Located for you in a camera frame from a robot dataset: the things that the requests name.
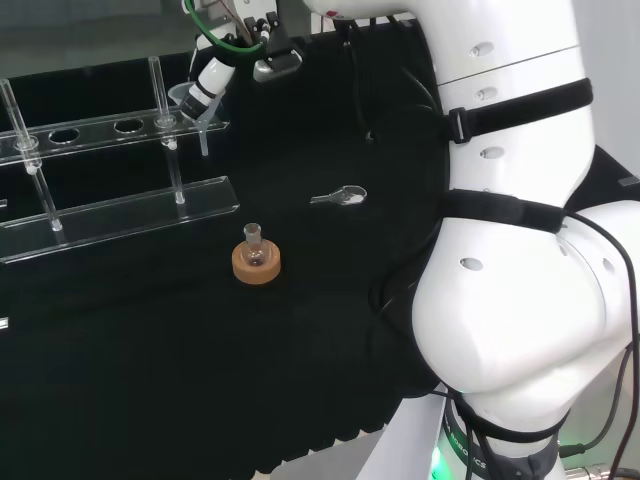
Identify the green cable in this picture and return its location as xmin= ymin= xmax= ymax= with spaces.
xmin=183 ymin=0 xmax=265 ymax=54

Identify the brown cork ring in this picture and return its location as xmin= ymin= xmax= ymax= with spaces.
xmin=231 ymin=239 xmax=282 ymax=286

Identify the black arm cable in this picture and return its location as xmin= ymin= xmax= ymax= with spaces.
xmin=562 ymin=209 xmax=640 ymax=480

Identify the black bench cloth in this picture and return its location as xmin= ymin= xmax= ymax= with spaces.
xmin=0 ymin=19 xmax=640 ymax=464

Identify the small round-bottom glass flask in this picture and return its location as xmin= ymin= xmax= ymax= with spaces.
xmin=240 ymin=223 xmax=266 ymax=268

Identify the black hanging cable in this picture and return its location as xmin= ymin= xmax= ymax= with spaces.
xmin=342 ymin=17 xmax=377 ymax=146

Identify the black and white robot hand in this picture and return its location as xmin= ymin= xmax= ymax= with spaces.
xmin=180 ymin=0 xmax=305 ymax=122

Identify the translucent plastic funnel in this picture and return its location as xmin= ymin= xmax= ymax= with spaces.
xmin=167 ymin=82 xmax=224 ymax=159

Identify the clear acrylic funnel stand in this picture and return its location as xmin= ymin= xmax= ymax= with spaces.
xmin=0 ymin=55 xmax=241 ymax=265

